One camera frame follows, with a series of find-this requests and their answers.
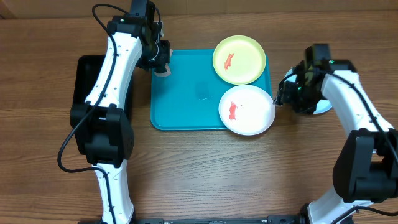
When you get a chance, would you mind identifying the white plate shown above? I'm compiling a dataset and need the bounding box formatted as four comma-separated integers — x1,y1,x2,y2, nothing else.
218,85,275,136

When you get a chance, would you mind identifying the light blue plate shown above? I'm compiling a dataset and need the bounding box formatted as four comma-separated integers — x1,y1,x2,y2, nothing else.
284,68,332,114

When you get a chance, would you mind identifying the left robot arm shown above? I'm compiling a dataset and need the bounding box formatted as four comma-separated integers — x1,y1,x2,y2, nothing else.
66,16,171,223

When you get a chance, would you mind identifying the teal plastic tray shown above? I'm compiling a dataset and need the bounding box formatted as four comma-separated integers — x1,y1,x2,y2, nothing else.
150,49,273,131

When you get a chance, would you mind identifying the yellow plate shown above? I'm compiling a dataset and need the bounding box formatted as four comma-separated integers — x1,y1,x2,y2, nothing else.
212,35,267,85

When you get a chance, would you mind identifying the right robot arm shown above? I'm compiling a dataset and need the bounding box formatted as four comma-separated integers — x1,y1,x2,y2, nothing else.
274,59,397,223

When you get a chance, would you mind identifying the black water tray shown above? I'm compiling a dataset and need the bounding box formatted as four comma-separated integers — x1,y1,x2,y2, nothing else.
72,55,133,121

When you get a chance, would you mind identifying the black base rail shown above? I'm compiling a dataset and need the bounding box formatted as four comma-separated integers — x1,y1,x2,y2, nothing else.
131,215,307,224

